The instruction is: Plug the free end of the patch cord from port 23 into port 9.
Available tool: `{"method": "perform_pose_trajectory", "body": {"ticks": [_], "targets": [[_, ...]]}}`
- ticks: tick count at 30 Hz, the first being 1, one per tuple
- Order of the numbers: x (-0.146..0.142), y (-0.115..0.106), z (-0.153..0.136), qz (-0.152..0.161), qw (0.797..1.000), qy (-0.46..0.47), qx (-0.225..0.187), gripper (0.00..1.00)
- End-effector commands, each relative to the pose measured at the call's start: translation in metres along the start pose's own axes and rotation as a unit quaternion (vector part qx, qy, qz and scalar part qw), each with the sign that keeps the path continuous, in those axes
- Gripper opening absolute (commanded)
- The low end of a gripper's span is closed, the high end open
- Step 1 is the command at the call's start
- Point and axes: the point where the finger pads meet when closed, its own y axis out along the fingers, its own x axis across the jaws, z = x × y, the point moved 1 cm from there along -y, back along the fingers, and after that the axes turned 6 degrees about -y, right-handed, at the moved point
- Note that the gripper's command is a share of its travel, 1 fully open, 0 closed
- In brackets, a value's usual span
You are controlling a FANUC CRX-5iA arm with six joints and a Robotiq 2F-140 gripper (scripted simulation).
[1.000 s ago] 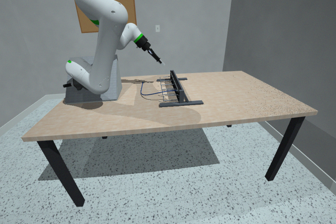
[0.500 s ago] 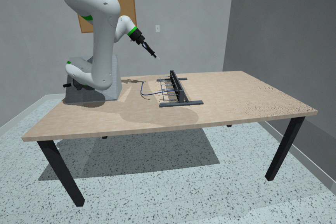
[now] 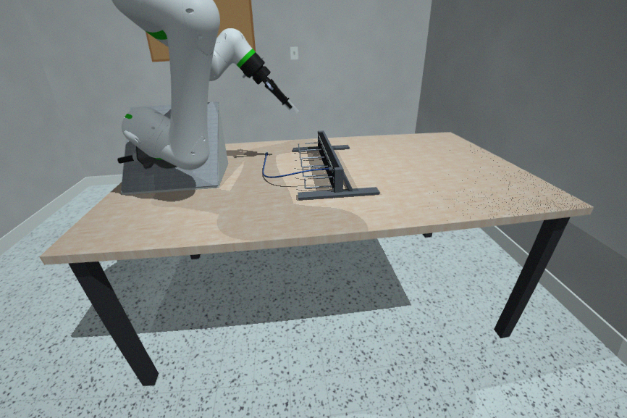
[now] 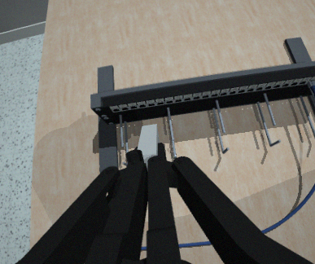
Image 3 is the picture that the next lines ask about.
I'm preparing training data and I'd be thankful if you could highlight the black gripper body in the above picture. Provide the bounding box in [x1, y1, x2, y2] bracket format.
[253, 66, 273, 87]

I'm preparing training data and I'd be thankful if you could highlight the black patch panel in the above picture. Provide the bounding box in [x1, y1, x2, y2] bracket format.
[293, 131, 380, 200]

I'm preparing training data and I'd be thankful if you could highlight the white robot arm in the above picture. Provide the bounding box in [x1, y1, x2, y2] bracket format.
[112, 0, 265, 170]

